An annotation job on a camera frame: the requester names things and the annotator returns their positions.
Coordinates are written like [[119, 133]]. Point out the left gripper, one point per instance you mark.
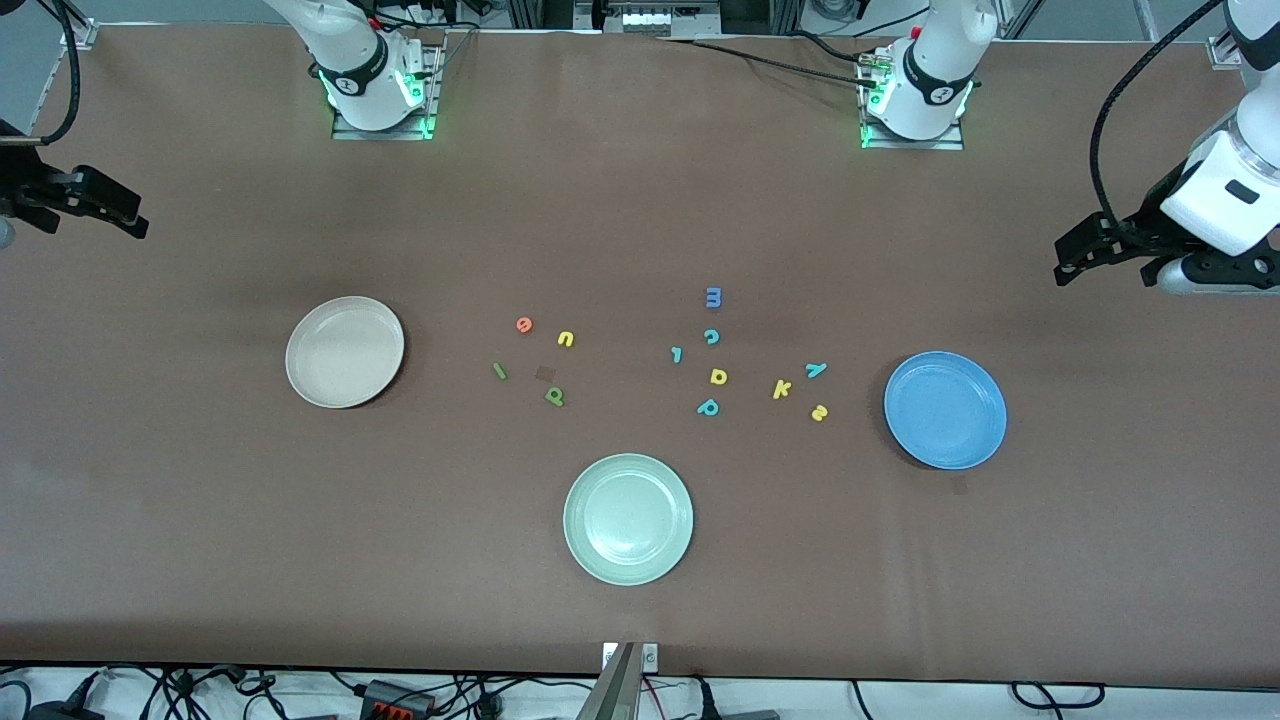
[[1147, 222]]

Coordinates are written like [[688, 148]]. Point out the yellow foam letter k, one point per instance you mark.
[[780, 390]]

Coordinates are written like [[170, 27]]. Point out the green foam letter p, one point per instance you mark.
[[555, 397]]

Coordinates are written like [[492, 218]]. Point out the blue round plate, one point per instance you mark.
[[945, 410]]

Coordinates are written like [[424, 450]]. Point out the brown round plate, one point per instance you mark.
[[345, 352]]

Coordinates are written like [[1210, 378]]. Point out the black power adapter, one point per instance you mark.
[[60, 712]]

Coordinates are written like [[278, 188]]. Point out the grey control box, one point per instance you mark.
[[650, 15]]

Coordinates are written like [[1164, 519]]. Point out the pale green round plate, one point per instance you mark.
[[628, 520]]

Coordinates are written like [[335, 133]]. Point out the black power strip red switches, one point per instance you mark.
[[385, 692]]

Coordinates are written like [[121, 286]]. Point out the black power plug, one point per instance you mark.
[[705, 705]]

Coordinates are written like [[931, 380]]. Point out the aluminium frame profile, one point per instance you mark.
[[1222, 50], [78, 32]]

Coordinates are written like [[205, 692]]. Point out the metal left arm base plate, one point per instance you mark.
[[950, 143]]

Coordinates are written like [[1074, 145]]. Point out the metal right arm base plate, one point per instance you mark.
[[436, 80]]

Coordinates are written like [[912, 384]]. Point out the white mounting bracket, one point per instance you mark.
[[651, 657]]

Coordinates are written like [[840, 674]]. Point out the aluminium camera post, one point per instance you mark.
[[612, 695]]

